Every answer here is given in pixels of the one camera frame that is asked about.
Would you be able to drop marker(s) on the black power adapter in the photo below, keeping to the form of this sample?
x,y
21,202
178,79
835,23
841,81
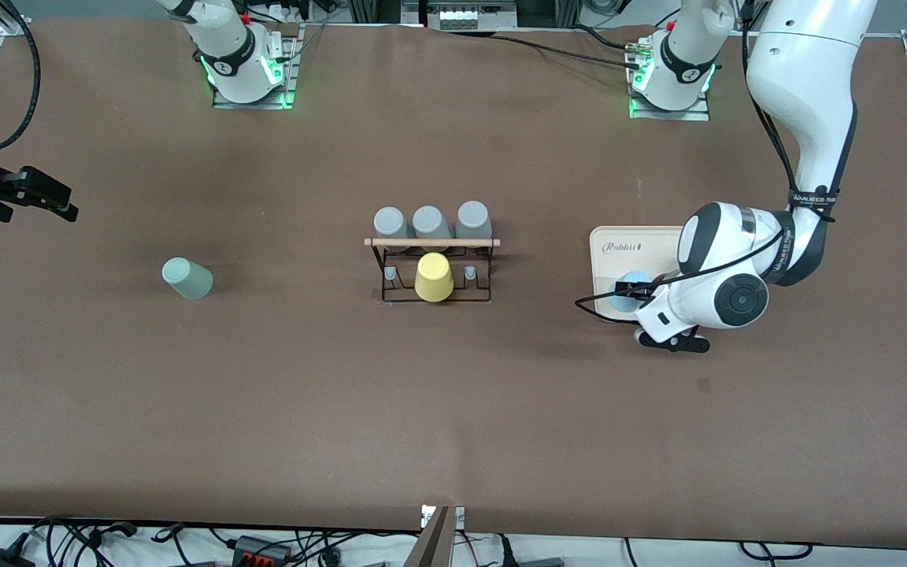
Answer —
x,y
1,557

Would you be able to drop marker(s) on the white socket power strip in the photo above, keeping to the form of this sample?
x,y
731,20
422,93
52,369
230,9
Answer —
x,y
461,16

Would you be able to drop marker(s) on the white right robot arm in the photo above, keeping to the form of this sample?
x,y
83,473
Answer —
x,y
225,47

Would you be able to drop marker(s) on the grey terminal block red levers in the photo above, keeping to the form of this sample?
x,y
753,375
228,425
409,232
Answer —
x,y
260,550

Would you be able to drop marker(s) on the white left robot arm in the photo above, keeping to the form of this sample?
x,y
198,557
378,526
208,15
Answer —
x,y
808,79

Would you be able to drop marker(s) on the yellow cup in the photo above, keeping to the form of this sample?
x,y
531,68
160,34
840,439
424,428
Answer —
x,y
433,277

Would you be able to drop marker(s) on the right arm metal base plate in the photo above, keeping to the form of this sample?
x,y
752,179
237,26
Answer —
x,y
249,105

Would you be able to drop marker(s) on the light blue cup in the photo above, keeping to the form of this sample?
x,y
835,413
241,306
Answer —
x,y
621,304

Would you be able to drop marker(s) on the grey cup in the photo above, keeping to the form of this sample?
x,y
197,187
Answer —
x,y
390,222
431,221
473,218

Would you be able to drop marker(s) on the cream plastic tray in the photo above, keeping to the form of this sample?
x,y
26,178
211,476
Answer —
x,y
619,264

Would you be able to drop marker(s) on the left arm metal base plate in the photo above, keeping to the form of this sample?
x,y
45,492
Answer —
x,y
674,115

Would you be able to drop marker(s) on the mint green cup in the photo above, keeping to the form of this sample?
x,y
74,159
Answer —
x,y
186,278

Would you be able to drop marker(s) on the brown camera mount post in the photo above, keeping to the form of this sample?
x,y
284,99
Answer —
x,y
436,543

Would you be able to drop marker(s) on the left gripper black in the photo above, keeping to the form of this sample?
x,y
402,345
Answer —
x,y
630,289

